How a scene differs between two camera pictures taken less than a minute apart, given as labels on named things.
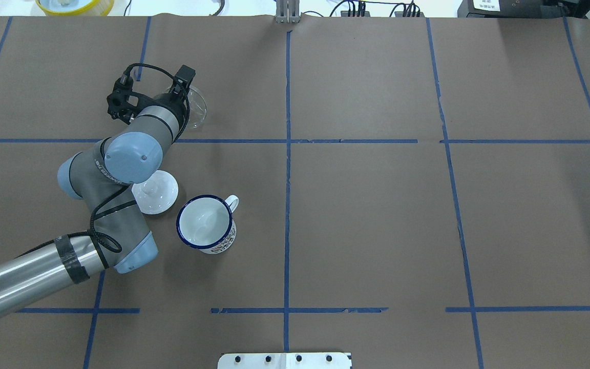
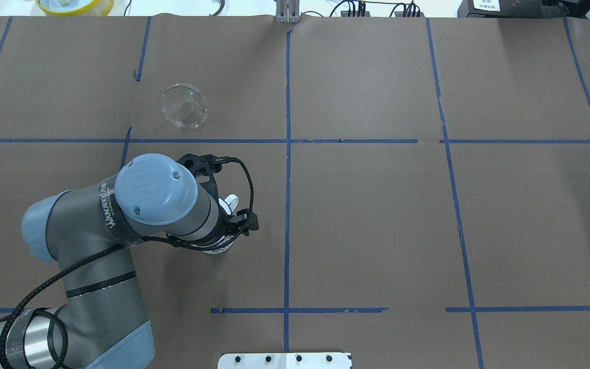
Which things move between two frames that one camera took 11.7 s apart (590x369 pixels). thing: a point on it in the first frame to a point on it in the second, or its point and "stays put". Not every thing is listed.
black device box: x=512 y=8 stays put
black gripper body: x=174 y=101 to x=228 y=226
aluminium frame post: x=288 y=11 stays put
